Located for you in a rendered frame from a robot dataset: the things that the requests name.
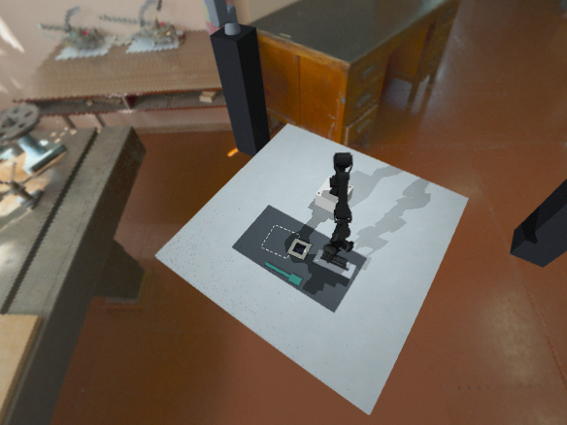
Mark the white square tile with dark blue center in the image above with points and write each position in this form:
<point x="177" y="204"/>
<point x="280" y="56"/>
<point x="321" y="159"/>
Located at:
<point x="299" y="249"/>

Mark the teal t-shaped tool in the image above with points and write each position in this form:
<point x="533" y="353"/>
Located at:
<point x="294" y="279"/>

